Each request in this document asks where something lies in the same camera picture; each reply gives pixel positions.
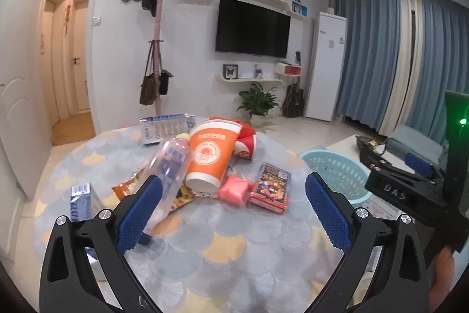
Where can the pink coat rack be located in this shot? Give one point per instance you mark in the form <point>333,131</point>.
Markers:
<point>158,41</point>

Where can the white hallway door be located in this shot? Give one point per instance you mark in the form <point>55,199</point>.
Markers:
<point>80,56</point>

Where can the red white wall box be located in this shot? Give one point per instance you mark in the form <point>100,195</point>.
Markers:
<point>288,68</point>

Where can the small white blue milk carton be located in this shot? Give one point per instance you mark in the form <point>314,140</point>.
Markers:
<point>86,203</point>

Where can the penguin figure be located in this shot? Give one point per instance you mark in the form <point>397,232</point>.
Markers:
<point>297,58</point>

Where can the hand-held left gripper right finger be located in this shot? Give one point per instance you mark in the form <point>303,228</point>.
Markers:
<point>328,214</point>

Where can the blue cube shelf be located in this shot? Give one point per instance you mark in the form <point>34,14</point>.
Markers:
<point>299,8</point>

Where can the red white paper bag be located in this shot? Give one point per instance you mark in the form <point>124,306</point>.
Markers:
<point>246,144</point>

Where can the orange snack packet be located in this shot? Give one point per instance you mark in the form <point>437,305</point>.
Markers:
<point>126,186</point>

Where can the framed butterfly picture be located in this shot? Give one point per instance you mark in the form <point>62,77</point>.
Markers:
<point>230,71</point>

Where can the orange paper cup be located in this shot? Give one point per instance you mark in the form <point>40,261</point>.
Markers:
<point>210,155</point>

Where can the pink packet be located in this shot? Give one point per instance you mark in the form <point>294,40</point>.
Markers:
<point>236,190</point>

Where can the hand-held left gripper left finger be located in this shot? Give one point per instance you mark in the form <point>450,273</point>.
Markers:
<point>141,214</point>

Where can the white refrigerator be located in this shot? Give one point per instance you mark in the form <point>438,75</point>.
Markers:
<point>326,67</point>

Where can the person's right hand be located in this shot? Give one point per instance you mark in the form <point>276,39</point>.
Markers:
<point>444,272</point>

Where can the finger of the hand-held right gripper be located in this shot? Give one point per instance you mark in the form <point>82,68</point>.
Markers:
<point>417,164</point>

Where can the dark pouch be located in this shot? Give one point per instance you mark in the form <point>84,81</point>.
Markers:
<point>368,144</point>

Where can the black cap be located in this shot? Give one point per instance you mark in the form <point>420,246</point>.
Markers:
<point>149,3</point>

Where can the red printed box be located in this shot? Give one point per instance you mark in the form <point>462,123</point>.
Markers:
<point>271,186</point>

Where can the dark guitar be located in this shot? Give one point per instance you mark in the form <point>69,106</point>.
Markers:
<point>294,100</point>

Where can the white light switch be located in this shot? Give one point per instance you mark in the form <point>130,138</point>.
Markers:
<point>96,20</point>

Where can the potted green plant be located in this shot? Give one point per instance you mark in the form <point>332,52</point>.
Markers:
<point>258,102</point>

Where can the clear plastic bottle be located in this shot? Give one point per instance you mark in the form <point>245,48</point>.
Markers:
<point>170,166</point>

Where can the white tissue box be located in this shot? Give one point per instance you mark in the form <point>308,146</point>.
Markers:
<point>166,128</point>

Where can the blue white curtain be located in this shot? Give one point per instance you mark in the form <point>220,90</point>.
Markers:
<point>370,60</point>

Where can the brown tote bag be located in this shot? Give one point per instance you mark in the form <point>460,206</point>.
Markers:
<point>148,89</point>

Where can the black television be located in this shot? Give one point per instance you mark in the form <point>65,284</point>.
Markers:
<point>252,27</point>

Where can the small black bag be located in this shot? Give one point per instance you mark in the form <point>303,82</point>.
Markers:
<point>165,82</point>

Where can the light blue laundry basket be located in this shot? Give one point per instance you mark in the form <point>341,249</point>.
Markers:
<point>339,170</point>

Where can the white low table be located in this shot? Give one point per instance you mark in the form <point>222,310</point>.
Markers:
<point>342,144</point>

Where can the red hanging ornament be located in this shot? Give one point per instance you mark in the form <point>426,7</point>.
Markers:
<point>67,16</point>

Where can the white low wall shelf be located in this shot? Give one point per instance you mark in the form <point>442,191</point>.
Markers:
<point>252,81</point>

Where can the grey blue sofa cushion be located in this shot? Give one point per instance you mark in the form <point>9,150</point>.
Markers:
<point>414,142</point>

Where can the small shelf figurine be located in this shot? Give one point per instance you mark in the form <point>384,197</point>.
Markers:
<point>258,73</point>

